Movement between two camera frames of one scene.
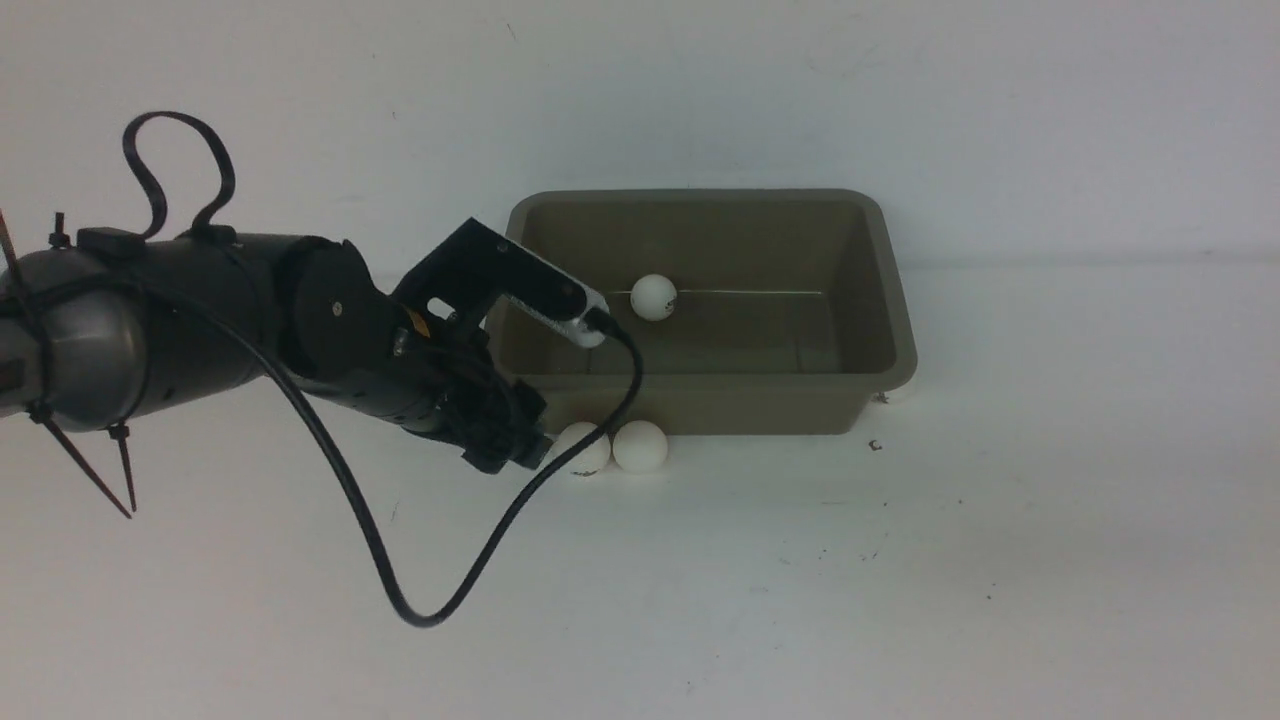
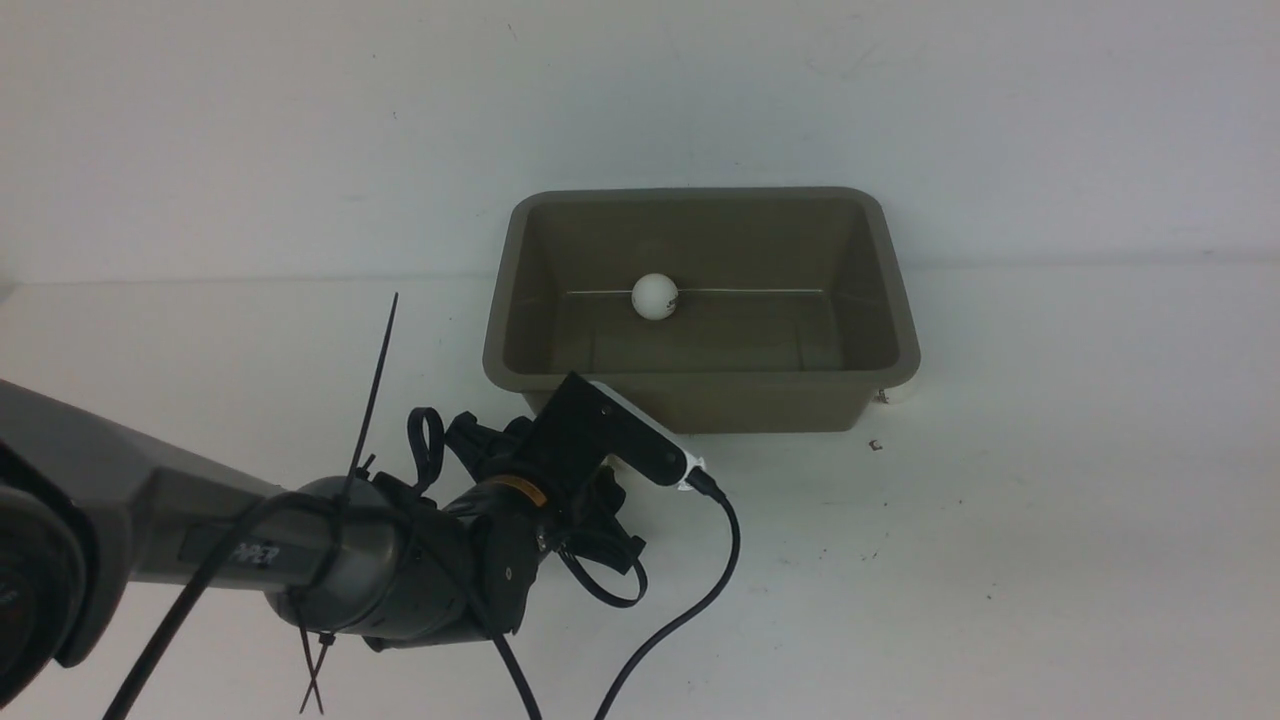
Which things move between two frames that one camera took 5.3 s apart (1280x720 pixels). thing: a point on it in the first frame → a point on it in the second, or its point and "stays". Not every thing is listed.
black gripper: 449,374 → 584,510
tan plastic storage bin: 757,310 stays
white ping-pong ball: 653,297 stays
